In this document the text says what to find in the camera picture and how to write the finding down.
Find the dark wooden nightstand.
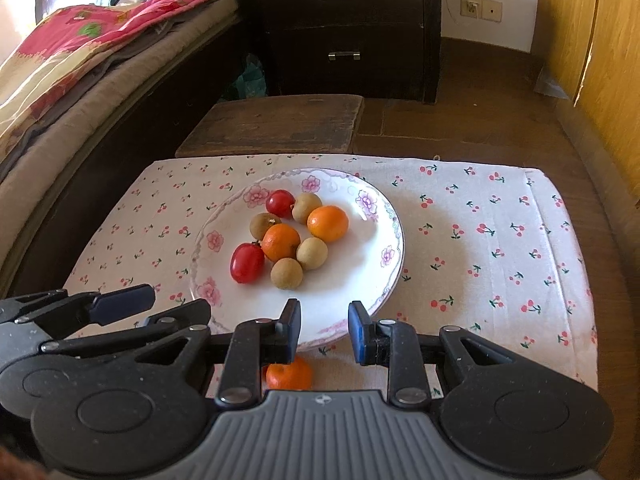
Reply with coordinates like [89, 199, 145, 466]
[239, 0, 443, 106]

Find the white floral rim plate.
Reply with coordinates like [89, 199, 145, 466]
[189, 167, 405, 343]
[297, 280, 404, 352]

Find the person's left forearm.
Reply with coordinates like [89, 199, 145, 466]
[0, 446, 49, 480]

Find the small orange tangerine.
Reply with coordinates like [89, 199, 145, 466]
[307, 205, 350, 243]
[261, 223, 302, 263]
[264, 355, 314, 392]

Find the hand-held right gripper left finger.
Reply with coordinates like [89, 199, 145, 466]
[129, 299, 303, 408]

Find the cherry print tablecloth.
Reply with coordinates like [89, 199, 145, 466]
[62, 154, 599, 397]

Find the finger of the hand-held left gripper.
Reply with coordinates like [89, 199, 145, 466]
[40, 298, 212, 361]
[0, 283, 157, 345]

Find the round red cherry tomato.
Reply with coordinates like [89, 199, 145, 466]
[265, 189, 296, 218]

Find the floral red yellow blanket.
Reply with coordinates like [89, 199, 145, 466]
[0, 0, 231, 137]

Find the dark wooden stool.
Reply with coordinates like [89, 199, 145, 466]
[175, 94, 366, 159]

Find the teal cloth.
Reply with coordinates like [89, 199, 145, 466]
[231, 56, 269, 102]

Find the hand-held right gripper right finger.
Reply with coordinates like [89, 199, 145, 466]
[347, 300, 517, 408]

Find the stemmed tan longan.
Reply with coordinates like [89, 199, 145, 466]
[292, 192, 323, 225]

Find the clear plastic bag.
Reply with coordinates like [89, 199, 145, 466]
[534, 72, 571, 99]

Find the yellow wooden cabinet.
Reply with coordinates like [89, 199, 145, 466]
[531, 0, 640, 191]

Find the oblong red cherry tomato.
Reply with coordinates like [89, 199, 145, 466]
[230, 241, 266, 285]

